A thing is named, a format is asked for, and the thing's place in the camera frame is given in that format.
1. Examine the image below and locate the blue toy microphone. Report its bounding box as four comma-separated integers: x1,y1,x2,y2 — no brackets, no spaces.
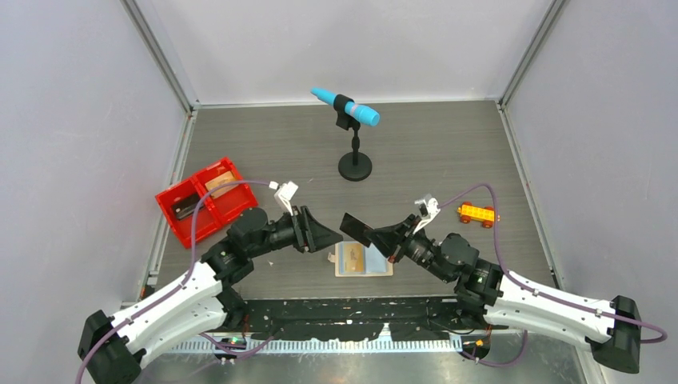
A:
310,87,381,130

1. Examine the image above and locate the black credit card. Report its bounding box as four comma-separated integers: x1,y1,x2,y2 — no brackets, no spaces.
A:
340,213,373,247

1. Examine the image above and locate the beige card holder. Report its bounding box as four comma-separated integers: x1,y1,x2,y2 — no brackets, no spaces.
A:
328,241,393,278

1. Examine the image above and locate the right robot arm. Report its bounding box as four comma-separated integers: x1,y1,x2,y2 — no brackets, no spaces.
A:
355,214,640,374

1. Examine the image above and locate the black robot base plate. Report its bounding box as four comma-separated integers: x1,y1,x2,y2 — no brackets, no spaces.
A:
213,296,487,342

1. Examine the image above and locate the yellow toy brick car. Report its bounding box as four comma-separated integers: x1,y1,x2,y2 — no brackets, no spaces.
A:
457,202,501,229

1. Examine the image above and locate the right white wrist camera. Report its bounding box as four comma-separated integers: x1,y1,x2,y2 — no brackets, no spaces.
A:
414,194,441,233

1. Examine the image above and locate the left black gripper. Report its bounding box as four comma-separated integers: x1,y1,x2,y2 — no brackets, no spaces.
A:
248,206,342,258

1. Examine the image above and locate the tan card case in bin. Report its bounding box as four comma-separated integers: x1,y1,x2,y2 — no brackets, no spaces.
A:
205,171,238,199

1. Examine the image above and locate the black card case in bin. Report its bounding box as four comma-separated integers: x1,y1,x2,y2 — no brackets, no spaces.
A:
171,194,201,220

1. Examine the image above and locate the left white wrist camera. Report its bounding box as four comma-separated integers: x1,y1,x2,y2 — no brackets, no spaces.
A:
269,181,298,214

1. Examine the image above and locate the gold credit card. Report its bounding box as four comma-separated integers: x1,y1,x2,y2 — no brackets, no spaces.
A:
339,242,365,274

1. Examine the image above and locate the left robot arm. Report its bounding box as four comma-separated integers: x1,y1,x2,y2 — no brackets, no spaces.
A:
76,206,343,383

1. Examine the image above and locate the black microphone stand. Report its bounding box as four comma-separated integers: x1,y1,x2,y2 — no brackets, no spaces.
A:
337,125,373,182

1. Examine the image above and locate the red two-compartment bin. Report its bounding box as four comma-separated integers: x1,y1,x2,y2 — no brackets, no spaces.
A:
155,157,258,249

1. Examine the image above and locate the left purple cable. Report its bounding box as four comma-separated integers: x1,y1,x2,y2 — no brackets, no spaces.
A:
74,180,277,384

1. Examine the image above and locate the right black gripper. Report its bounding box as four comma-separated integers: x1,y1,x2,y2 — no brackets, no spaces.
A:
363,214,453,283

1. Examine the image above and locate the ribbed metal front rail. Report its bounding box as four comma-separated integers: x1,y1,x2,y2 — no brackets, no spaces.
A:
164,334,462,354

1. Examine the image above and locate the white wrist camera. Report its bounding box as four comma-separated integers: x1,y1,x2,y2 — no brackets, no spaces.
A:
269,181,298,214
414,194,441,233

